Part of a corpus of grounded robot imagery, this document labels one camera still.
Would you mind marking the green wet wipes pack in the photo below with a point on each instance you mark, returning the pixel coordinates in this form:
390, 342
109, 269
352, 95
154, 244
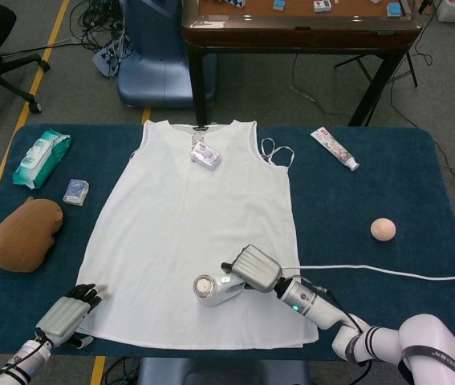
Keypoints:
42, 160

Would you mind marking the brown mahjong table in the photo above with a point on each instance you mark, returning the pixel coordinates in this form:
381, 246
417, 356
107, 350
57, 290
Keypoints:
291, 38

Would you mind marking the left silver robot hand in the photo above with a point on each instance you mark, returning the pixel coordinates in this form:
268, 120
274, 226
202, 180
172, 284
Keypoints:
62, 321

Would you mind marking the blue white snake puzzle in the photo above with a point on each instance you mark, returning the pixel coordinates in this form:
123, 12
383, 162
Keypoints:
235, 2

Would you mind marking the white sleeveless shirt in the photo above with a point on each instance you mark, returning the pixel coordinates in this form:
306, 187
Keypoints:
187, 224

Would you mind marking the white faced mahjong tile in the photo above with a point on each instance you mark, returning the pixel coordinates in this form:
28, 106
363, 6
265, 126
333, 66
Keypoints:
318, 5
327, 5

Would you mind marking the white toothpaste tube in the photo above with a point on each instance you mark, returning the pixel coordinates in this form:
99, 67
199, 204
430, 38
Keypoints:
333, 146

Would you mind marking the small pocket tissue pack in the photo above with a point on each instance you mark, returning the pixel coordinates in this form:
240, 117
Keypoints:
75, 191

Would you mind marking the brown plush toy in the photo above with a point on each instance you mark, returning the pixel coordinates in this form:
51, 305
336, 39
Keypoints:
22, 236

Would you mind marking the blue plastic robot base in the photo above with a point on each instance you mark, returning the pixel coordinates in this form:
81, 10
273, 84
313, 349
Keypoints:
155, 72

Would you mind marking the small clear purple case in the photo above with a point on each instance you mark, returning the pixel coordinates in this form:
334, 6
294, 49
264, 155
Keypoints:
205, 157

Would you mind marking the blue mahjong tile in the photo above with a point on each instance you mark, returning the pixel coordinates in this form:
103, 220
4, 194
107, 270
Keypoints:
278, 5
393, 9

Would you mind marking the beige round ball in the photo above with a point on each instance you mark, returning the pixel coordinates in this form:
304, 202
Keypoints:
383, 229

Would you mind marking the dark blue table mat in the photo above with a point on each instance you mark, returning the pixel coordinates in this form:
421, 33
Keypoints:
391, 192

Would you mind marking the blue grey robot torso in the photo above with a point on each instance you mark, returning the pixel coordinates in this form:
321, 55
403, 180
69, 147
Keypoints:
223, 373

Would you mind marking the white floor power strip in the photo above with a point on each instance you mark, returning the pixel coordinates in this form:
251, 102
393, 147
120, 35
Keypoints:
104, 60

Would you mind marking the round metal keyring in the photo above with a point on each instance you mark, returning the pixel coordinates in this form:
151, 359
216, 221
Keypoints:
197, 136

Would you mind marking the white handheld steamer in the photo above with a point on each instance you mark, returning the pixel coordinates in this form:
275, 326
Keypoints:
211, 297

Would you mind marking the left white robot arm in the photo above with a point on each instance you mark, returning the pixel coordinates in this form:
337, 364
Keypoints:
22, 359

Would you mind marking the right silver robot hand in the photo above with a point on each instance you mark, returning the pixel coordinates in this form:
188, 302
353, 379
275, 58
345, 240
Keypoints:
257, 268

